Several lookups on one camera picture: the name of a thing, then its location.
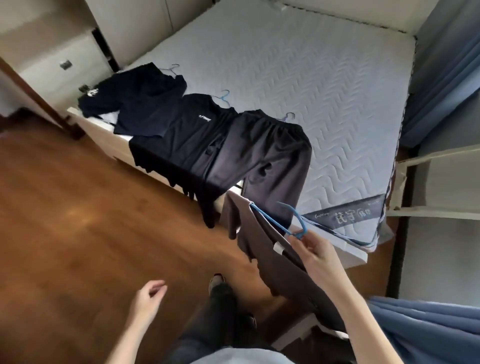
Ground person's right forearm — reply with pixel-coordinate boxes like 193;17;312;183
329;279;404;364

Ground grey owl t-shirt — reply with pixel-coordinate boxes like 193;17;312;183
220;190;348;333

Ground person's white shirt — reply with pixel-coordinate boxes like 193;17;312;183
189;346;295;364

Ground white wooden wardrobe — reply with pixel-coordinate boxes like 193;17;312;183
0;0;218;127

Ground person's grey trousers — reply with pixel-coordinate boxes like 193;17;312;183
164;283;263;364

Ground wardrobe sliding door floral glass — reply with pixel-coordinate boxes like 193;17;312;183
84;0;218;70

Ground black Li-Ning t-shirt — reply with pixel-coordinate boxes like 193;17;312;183
128;93;239;200

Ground dark grey pants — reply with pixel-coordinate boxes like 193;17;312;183
194;109;313;230

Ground navy shorts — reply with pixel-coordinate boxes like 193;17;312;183
77;62;188;138

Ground person's right hand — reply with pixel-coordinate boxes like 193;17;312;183
286;228;354;298

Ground white quilted mattress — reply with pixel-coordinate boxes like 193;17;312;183
67;0;417;269

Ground blue curtain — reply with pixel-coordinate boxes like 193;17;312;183
367;0;480;364

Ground person's left hand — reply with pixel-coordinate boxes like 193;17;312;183
126;279;169;332

